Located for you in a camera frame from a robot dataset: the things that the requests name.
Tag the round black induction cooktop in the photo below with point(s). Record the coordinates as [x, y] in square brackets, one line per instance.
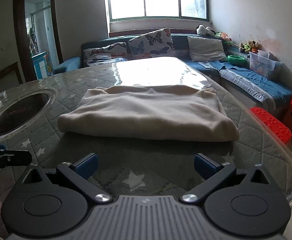
[24, 110]

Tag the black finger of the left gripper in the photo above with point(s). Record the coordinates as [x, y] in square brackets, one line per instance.
[14, 157]

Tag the large butterfly print cushion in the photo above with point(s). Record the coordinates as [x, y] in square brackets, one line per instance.
[154, 44]

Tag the white black plush toy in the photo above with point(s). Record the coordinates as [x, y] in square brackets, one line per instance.
[205, 31]

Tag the blue white cabinet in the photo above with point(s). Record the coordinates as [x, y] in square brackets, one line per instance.
[40, 65]

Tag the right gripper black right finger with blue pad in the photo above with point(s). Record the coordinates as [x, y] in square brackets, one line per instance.
[214, 176]

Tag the clear plastic storage box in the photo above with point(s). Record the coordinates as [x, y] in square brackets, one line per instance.
[263, 66]

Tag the grey plain cushion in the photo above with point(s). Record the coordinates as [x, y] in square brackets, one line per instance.
[206, 49]

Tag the red plastic stool top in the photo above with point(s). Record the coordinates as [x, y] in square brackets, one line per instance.
[277, 127]

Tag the cream hooded sweatshirt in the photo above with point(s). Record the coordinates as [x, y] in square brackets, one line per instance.
[154, 113]

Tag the grey quilted star table cover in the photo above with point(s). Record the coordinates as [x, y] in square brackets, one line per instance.
[145, 178]

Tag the orange green plush toy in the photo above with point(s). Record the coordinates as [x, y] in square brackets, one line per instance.
[224, 36]

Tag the green brown plush toys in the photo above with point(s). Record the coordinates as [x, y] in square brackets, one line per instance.
[250, 46]

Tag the small butterfly print cushion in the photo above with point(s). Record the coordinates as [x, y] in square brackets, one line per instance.
[116, 52]

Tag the dark wooden side cabinet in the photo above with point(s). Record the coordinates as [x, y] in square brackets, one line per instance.
[10, 77]

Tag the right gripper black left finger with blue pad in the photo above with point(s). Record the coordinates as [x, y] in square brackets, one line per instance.
[76, 177]

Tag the blue corner sofa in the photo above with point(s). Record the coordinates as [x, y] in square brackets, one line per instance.
[271, 94]

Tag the green plastic bowl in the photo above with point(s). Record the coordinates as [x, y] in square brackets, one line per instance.
[236, 60]

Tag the dark wooden door frame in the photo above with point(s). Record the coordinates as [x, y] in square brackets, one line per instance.
[35, 25]

